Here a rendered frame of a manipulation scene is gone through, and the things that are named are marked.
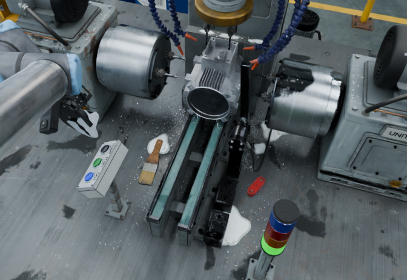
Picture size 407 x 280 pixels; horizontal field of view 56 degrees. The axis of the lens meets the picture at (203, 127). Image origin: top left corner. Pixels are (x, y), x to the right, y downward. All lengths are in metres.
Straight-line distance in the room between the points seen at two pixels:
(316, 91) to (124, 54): 0.64
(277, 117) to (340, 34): 2.35
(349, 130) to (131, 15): 1.31
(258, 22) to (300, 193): 0.63
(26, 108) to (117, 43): 0.76
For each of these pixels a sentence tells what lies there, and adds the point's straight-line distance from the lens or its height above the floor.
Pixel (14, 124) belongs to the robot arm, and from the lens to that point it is 0.61.
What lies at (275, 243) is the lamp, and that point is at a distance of 0.98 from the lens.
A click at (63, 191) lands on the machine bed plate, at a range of 1.44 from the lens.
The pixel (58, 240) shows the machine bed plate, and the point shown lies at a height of 0.80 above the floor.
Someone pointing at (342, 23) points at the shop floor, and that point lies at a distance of 3.69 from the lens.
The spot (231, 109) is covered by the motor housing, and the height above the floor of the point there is 1.01.
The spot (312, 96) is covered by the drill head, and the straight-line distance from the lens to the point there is 1.24.
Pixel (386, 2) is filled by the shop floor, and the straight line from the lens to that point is 4.15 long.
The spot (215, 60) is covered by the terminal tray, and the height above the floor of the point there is 1.14.
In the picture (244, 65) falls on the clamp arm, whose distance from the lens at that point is 1.13.
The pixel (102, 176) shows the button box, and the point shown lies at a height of 1.08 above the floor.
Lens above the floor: 1.99
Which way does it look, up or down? 51 degrees down
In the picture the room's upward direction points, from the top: 2 degrees clockwise
